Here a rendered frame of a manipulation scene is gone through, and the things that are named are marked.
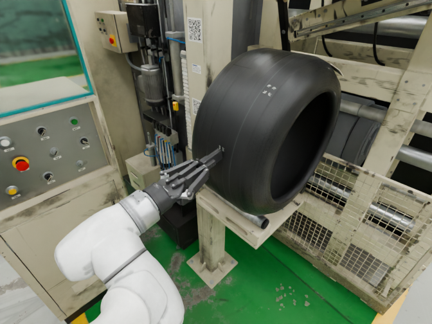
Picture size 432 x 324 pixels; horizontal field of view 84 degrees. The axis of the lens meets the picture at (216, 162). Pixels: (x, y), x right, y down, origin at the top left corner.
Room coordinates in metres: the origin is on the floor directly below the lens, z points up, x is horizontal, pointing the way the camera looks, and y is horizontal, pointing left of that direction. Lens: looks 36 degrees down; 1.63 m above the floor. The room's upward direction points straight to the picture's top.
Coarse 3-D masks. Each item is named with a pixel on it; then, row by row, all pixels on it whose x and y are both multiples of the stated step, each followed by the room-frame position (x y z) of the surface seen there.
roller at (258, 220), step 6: (204, 186) 0.82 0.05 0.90; (222, 198) 0.74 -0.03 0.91; (228, 204) 0.71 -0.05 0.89; (240, 210) 0.67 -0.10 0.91; (246, 216) 0.64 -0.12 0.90; (252, 216) 0.63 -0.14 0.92; (258, 216) 0.63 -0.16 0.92; (258, 222) 0.61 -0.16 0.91; (264, 222) 0.60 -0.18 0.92; (264, 228) 0.60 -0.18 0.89
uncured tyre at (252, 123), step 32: (256, 64) 0.73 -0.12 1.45; (288, 64) 0.69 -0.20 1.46; (320, 64) 0.73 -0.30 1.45; (224, 96) 0.67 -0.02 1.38; (256, 96) 0.62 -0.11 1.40; (288, 96) 0.61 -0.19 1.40; (320, 96) 0.93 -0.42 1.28; (224, 128) 0.60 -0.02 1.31; (256, 128) 0.56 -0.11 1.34; (288, 128) 0.58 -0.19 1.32; (320, 128) 0.92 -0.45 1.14; (224, 160) 0.56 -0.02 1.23; (256, 160) 0.53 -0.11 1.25; (288, 160) 0.91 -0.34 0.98; (320, 160) 0.83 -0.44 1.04; (224, 192) 0.57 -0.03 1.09; (256, 192) 0.52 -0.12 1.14; (288, 192) 0.70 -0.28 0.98
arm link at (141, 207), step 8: (136, 192) 0.41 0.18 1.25; (144, 192) 0.42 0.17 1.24; (128, 200) 0.38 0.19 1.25; (136, 200) 0.38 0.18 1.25; (144, 200) 0.38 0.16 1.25; (152, 200) 0.40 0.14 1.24; (128, 208) 0.36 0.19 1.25; (136, 208) 0.36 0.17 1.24; (144, 208) 0.37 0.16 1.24; (152, 208) 0.37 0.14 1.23; (136, 216) 0.35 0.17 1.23; (144, 216) 0.36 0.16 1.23; (152, 216) 0.36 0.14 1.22; (136, 224) 0.34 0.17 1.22; (144, 224) 0.35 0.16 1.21; (152, 224) 0.36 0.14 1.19; (144, 232) 0.35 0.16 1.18
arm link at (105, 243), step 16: (112, 208) 0.36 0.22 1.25; (80, 224) 0.33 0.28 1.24; (96, 224) 0.32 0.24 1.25; (112, 224) 0.32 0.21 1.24; (128, 224) 0.33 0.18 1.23; (64, 240) 0.29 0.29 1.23; (80, 240) 0.29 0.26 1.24; (96, 240) 0.29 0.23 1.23; (112, 240) 0.29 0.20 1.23; (128, 240) 0.30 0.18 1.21; (64, 256) 0.26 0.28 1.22; (80, 256) 0.26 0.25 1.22; (96, 256) 0.27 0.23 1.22; (112, 256) 0.27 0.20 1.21; (128, 256) 0.28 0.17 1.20; (64, 272) 0.24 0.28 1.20; (80, 272) 0.25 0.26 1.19; (96, 272) 0.25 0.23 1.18; (112, 272) 0.25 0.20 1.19
